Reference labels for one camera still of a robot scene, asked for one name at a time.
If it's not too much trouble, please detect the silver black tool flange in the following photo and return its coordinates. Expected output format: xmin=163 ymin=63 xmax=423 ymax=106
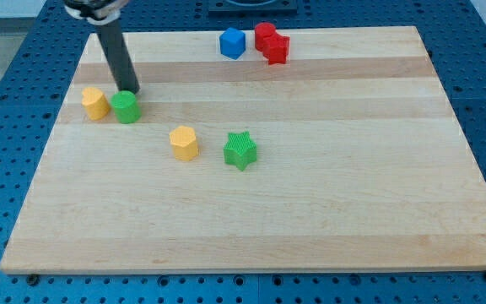
xmin=63 ymin=0 xmax=130 ymax=20

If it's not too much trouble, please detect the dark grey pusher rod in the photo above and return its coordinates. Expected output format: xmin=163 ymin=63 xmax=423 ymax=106
xmin=95 ymin=19 xmax=140 ymax=94

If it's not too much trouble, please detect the green star block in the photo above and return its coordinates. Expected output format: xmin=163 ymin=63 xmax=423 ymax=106
xmin=223 ymin=131 xmax=257 ymax=171

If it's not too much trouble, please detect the wooden board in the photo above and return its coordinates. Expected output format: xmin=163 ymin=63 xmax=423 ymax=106
xmin=0 ymin=26 xmax=486 ymax=274

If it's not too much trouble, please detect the red star block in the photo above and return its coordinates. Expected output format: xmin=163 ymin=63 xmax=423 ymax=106
xmin=262 ymin=33 xmax=290 ymax=65

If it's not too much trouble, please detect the yellow heart block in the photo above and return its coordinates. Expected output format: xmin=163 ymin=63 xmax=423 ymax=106
xmin=81 ymin=87 xmax=111 ymax=121

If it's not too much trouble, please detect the green cylinder block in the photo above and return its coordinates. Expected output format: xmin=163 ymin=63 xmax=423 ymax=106
xmin=110 ymin=90 xmax=141 ymax=124

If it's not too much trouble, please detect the blue cube block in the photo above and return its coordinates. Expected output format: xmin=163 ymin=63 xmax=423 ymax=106
xmin=219 ymin=28 xmax=246 ymax=60

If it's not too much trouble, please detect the yellow hexagon block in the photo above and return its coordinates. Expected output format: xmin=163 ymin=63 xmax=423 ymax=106
xmin=169 ymin=126 xmax=199 ymax=161

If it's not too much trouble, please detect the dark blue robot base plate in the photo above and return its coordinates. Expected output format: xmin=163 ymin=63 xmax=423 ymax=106
xmin=208 ymin=0 xmax=298 ymax=15

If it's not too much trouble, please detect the red cylinder block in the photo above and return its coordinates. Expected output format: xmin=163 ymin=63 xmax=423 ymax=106
xmin=254 ymin=22 xmax=276 ymax=52

